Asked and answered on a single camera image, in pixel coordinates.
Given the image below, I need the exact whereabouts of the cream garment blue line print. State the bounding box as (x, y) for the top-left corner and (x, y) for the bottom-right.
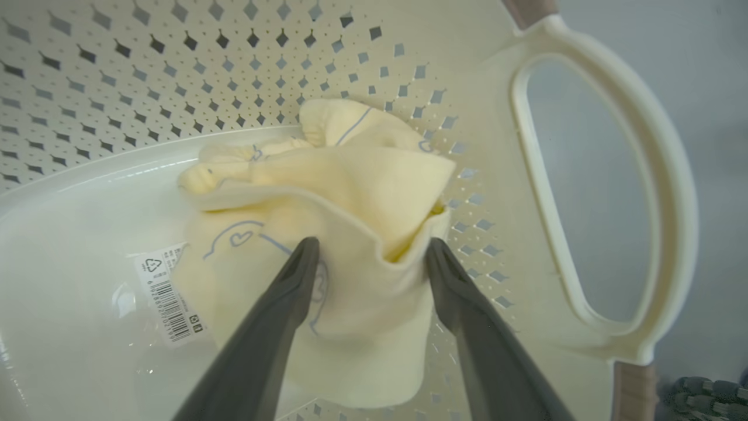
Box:
(172, 98), (457, 410)

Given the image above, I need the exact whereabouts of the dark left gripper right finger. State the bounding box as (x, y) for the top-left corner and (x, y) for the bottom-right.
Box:
(425, 238), (576, 421)

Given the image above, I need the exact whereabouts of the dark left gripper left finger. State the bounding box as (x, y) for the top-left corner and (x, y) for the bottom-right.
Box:
(172, 237), (321, 421)

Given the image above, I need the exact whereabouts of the basket product label sticker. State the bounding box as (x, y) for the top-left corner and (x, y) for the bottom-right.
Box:
(133, 242), (206, 350)

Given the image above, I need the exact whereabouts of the cream laundry basket brown rim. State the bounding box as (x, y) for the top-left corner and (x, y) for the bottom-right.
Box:
(0, 0), (700, 421)

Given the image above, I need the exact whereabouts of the grey braided cable sleeve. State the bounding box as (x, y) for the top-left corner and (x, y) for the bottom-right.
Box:
(657, 374), (748, 421)

